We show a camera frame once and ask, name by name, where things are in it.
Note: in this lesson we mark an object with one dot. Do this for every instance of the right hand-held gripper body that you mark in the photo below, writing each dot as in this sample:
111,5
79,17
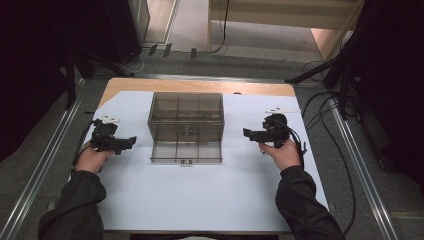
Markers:
276,130

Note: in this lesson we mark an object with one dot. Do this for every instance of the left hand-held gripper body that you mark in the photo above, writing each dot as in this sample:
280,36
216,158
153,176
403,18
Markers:
104,135

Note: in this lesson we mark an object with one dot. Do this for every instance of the clear plastic drawer box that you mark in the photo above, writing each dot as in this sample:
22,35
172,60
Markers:
186,128

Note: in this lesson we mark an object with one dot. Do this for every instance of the person's right hand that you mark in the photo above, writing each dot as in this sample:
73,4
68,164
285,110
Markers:
284,155

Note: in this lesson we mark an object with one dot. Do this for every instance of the person's left hand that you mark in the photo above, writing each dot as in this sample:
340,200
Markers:
92,160

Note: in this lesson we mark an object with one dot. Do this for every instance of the small dark item in box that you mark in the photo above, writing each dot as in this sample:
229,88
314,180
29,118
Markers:
187,130

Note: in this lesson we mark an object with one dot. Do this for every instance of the black metal stand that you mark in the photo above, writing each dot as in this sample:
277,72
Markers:
75,71
336,71

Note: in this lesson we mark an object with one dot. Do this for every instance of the white table mat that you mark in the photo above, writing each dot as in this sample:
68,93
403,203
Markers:
186,196

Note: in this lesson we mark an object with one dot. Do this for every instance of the light wooden furniture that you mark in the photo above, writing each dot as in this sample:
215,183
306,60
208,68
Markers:
266,23

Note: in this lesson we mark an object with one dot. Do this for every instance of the dark cabinet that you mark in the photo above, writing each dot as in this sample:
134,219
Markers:
128,26

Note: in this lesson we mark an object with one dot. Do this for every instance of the metal floor rail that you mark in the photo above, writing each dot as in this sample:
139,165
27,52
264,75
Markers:
40,170
365,173

